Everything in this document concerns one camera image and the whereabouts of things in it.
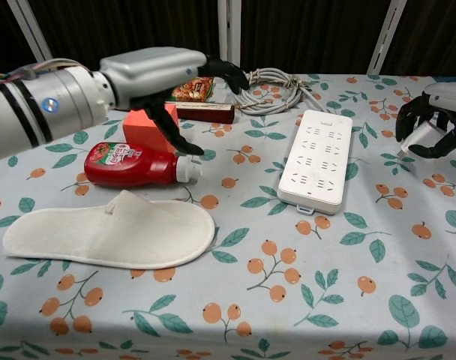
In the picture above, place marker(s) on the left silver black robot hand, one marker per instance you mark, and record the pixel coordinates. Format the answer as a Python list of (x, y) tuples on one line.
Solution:
[(149, 73)]

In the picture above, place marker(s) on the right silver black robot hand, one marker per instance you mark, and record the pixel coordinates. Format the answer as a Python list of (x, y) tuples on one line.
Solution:
[(447, 95)]

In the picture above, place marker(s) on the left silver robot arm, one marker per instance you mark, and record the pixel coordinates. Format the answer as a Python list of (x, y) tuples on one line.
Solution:
[(44, 108)]

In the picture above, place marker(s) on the white power strip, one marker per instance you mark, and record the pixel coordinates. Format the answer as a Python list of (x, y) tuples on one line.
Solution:
[(318, 157)]

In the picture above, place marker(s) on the green orange snack bag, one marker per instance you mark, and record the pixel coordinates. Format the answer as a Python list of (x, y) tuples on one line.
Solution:
[(194, 92)]

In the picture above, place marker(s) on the orange cube box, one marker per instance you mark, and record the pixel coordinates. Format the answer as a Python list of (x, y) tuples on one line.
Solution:
[(141, 129)]

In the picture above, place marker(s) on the dark chopsticks case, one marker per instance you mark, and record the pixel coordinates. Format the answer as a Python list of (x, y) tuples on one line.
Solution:
[(205, 111)]

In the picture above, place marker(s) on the red ketchup bottle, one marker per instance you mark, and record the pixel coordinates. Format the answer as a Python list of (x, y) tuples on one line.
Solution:
[(126, 167)]

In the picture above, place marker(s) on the white disposable slipper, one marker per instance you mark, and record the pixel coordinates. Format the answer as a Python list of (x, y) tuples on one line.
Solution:
[(100, 236)]

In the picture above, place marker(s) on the floral printed tablecloth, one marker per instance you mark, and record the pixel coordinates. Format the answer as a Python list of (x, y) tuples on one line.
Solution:
[(288, 285)]

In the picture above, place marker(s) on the white metal frame post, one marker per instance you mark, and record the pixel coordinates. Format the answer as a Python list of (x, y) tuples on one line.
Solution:
[(228, 33), (31, 30), (387, 37)]

